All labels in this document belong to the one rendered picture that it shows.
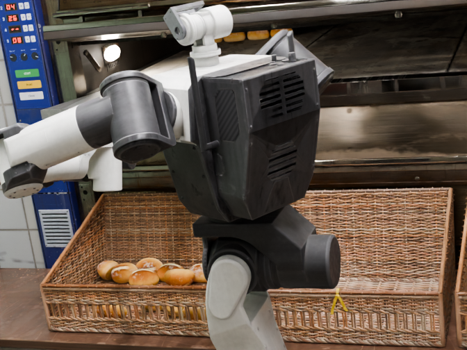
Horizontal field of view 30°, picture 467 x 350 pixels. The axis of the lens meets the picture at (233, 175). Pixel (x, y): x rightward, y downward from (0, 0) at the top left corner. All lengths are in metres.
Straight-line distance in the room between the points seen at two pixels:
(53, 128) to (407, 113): 1.27
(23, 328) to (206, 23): 1.32
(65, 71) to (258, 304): 1.28
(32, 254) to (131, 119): 1.69
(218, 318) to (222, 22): 0.62
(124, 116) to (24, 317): 1.33
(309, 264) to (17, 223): 1.63
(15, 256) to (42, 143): 1.63
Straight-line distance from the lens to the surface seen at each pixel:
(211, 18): 1.77
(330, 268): 1.79
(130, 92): 1.62
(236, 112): 1.61
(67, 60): 2.93
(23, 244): 3.24
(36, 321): 2.77
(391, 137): 2.64
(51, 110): 2.66
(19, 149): 1.70
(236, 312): 1.85
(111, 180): 1.94
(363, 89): 2.62
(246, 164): 1.62
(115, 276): 2.87
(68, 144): 1.66
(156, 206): 2.89
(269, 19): 2.49
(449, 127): 2.62
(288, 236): 1.77
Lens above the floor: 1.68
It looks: 16 degrees down
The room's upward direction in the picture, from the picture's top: 7 degrees counter-clockwise
